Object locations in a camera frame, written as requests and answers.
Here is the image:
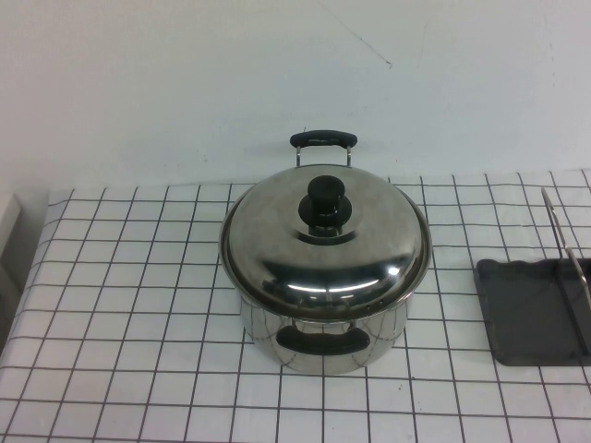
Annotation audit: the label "white black grid tablecloth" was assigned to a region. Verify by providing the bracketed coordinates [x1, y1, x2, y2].
[0, 170, 591, 443]

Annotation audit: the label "steel pot lid black knob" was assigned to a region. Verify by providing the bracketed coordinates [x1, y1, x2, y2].
[220, 164, 431, 311]

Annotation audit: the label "stainless steel pot black handles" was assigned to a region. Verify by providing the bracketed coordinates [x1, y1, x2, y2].
[219, 128, 433, 376]

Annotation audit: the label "white box edge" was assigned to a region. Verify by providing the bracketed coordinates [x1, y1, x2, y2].
[0, 192, 25, 296]

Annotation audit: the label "dark grey tray lid rack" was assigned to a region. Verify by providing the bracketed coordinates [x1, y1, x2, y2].
[474, 186, 591, 369]

